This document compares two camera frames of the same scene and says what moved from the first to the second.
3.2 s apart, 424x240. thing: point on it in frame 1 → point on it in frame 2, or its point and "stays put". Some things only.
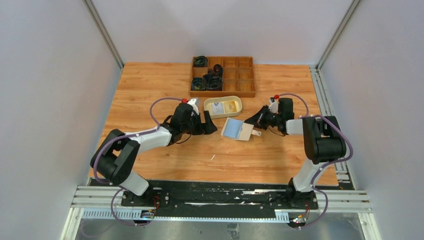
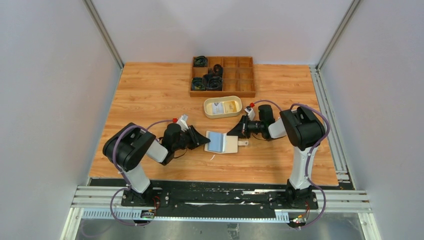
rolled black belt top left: x=200 y=61 stays put
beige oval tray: x=219 y=107 stays put
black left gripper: x=207 y=128 → x=197 y=139
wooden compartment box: x=238 y=77 stays put
